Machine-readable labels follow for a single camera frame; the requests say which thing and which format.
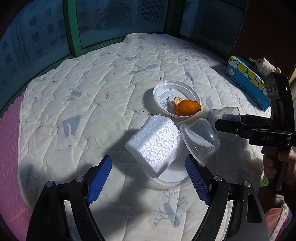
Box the white quilted patterned blanket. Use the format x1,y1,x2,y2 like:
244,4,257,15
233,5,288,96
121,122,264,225
18,34,271,240

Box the blue yellow tissue box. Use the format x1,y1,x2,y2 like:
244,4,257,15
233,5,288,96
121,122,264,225
224,56,270,111

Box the pink patterned cloth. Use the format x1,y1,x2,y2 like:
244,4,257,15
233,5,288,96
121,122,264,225
265,195,292,240

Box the green window frame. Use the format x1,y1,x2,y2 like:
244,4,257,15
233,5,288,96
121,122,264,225
0,0,172,117

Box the green plastic waste basket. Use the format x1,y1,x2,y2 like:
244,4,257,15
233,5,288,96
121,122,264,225
260,175,269,187

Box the large clear plastic lid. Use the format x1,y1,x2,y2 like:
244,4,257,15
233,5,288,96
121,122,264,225
144,159,190,190

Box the white styrofoam block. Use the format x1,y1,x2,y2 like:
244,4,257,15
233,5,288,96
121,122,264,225
125,114,181,178

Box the white plush toy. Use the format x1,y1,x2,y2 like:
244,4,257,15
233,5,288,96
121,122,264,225
248,57,281,78

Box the small clear plastic cup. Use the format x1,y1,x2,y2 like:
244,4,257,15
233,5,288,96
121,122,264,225
180,118,220,166

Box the white plastic lid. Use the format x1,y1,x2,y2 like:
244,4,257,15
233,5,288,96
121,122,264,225
153,81,203,119

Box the person's right hand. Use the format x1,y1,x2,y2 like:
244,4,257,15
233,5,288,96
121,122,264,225
261,147,295,189

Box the pink foam mat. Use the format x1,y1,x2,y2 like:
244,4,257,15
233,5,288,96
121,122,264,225
1,94,32,240

